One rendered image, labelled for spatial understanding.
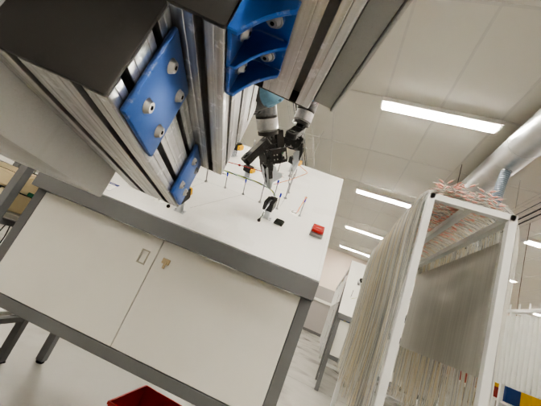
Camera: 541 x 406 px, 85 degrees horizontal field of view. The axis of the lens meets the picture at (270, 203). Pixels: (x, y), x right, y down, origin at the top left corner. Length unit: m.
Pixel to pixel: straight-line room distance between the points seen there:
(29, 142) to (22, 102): 0.04
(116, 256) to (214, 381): 0.57
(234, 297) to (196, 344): 0.20
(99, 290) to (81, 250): 0.17
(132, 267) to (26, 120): 0.94
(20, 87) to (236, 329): 0.94
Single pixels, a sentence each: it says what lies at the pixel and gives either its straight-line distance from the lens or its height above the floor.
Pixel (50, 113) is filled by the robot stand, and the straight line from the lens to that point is 0.35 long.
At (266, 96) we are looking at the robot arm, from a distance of 0.83.
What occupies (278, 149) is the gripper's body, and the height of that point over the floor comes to 1.23.
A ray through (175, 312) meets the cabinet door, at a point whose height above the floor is 0.59.
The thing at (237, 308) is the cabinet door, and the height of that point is 0.68.
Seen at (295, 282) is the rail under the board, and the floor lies 0.84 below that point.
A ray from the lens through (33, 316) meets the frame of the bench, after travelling 1.41.
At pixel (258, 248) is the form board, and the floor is 0.90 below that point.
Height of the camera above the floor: 0.77
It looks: 16 degrees up
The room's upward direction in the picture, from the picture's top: 23 degrees clockwise
